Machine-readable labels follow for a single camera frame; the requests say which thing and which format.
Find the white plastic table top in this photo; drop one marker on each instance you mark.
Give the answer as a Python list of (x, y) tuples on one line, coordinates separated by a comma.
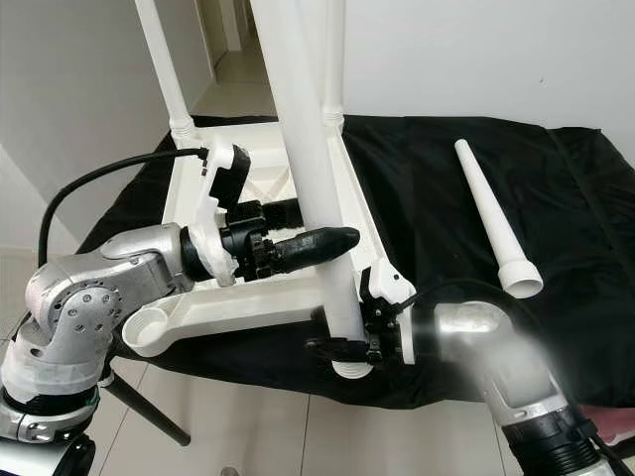
[(248, 297)]

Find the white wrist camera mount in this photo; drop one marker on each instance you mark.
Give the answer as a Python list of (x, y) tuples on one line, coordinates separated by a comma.
[(218, 178), (397, 288)]

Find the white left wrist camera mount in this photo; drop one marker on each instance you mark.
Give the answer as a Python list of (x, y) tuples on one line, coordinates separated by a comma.
[(218, 178)]

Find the white door frame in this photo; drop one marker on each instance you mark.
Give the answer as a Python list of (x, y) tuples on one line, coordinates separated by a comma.
[(228, 25)]

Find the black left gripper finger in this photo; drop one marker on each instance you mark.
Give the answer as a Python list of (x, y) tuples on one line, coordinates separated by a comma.
[(317, 248), (273, 213)]

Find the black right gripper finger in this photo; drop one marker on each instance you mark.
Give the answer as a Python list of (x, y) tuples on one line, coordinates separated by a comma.
[(342, 349)]

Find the pink round object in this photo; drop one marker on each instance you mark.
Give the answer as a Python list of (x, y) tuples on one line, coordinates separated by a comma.
[(617, 415)]

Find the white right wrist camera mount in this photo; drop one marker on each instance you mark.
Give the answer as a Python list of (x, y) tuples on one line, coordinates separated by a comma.
[(397, 288)]

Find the white plastic table leg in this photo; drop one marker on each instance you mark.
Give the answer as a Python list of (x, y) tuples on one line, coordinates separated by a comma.
[(303, 119), (335, 79), (164, 69), (491, 208)]

